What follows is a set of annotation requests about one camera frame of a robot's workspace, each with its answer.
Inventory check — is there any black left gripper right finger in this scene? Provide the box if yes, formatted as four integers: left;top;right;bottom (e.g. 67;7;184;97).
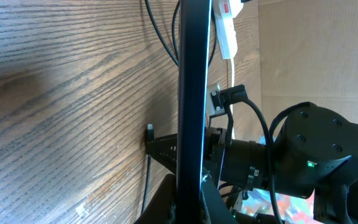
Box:
201;174;237;224

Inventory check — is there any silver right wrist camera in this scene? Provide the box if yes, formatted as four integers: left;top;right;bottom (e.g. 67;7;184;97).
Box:
206;83;225;118

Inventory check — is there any brown cardboard backdrop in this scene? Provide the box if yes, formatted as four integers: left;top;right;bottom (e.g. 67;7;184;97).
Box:
259;0;358;123

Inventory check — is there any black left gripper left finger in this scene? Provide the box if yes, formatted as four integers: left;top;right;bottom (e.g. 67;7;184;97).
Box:
134;174;176;224

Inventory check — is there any dark blue Samsung smartphone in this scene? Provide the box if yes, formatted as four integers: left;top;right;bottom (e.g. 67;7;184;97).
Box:
176;0;211;223

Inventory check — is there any white power extension strip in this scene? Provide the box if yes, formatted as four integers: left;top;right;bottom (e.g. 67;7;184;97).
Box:
212;0;244;59

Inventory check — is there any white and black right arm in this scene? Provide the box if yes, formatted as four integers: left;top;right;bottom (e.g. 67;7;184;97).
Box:
139;85;358;223

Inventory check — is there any black USB charging cable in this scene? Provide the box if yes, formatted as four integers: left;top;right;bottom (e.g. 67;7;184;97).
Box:
140;0;219;215

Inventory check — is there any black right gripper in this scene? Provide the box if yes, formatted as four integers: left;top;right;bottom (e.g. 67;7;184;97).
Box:
145;127;226;187

